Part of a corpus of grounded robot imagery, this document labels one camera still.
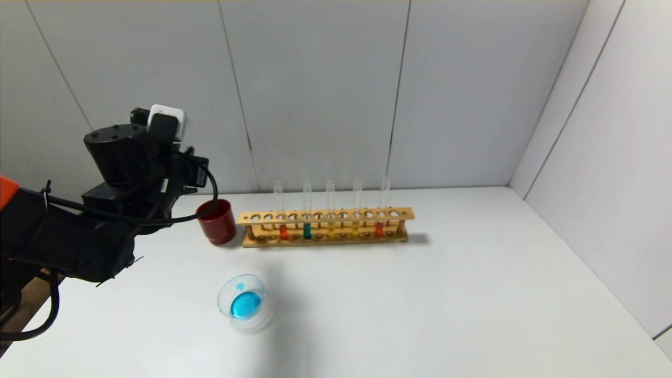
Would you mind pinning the dark red plastic cup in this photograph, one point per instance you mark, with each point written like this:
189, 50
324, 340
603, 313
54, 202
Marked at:
219, 226

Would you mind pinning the teal liquid test tube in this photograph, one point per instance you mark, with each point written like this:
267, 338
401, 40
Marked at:
307, 231

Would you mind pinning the yellow liquid test tube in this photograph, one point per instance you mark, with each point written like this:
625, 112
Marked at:
331, 230
356, 228

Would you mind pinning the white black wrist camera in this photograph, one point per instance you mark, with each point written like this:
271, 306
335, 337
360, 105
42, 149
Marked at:
168, 123

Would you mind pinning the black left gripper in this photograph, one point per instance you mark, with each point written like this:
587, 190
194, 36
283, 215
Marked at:
196, 169

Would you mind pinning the red liquid test tube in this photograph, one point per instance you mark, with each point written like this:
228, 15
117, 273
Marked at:
283, 232
379, 229

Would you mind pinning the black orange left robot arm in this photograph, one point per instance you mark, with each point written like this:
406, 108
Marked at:
79, 247

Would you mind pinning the wooden test tube rack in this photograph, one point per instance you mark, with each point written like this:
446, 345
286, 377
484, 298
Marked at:
325, 215

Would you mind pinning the glass beaker with blue liquid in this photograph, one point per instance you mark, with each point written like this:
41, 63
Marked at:
245, 304

